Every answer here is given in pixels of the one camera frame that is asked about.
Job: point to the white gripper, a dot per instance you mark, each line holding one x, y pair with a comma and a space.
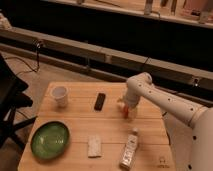
132, 113

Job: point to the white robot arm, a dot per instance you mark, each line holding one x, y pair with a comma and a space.
197, 116

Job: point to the white sponge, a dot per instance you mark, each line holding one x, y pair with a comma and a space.
94, 146

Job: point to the black rectangular box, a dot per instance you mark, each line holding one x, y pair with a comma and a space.
99, 101

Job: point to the clear plastic bottle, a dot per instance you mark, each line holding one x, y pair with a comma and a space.
129, 150

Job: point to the white paper cup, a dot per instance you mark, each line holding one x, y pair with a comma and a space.
60, 95

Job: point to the green round plate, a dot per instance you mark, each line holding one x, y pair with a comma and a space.
50, 140

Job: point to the black office chair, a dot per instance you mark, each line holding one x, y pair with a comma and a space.
12, 98

